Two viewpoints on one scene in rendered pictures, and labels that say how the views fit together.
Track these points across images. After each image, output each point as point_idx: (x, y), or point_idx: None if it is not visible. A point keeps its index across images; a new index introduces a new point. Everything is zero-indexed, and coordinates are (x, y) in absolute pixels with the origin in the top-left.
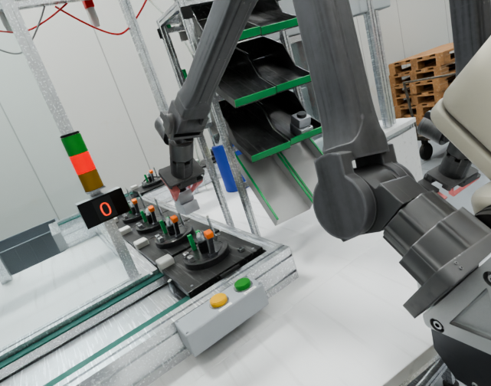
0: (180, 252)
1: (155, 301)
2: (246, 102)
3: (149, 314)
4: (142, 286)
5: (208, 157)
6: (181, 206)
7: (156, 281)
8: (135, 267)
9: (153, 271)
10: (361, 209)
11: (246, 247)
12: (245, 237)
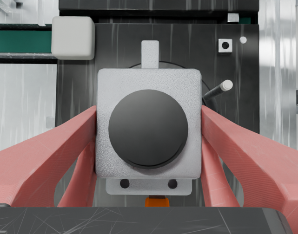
0: (130, 11)
1: (25, 100)
2: None
3: (1, 133)
4: (11, 47)
5: None
6: (106, 180)
7: (45, 54)
8: None
9: (47, 24)
10: None
11: (236, 191)
12: (273, 124)
